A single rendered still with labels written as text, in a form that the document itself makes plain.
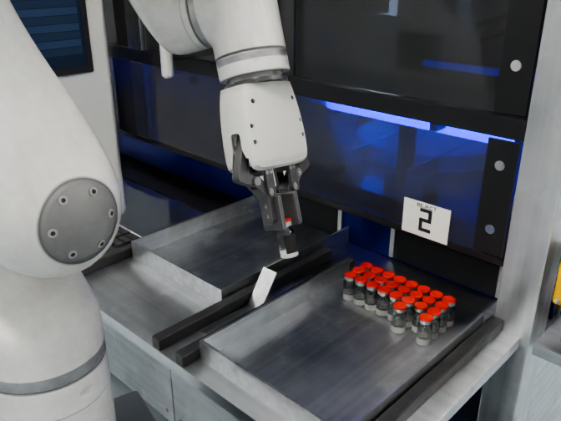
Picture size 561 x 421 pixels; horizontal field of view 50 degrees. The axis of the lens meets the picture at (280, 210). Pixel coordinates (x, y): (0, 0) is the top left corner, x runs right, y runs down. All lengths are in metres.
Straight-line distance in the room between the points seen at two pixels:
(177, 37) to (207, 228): 0.62
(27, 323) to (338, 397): 0.42
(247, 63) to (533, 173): 0.43
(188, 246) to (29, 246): 0.74
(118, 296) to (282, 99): 0.51
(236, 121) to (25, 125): 0.27
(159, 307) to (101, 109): 0.61
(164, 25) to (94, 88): 0.75
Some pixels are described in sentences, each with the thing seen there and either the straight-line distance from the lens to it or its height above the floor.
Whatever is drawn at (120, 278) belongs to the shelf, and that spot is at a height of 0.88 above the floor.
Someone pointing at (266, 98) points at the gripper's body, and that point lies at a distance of 0.69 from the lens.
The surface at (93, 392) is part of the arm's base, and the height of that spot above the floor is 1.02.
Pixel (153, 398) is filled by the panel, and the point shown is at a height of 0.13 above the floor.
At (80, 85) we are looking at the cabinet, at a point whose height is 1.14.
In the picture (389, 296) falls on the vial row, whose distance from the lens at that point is 0.96.
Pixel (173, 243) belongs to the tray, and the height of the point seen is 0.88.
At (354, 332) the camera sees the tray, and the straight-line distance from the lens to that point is 0.94.
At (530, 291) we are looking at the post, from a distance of 0.96.
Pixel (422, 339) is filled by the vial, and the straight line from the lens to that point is 0.93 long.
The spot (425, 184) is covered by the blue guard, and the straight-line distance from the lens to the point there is 0.98.
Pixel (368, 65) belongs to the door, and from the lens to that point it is 1.01.
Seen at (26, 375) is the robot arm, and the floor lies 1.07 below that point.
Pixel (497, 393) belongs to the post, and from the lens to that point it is 1.07.
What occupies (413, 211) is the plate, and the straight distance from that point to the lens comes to 1.00.
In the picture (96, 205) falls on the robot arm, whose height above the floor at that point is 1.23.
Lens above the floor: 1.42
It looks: 23 degrees down
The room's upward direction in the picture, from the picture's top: straight up
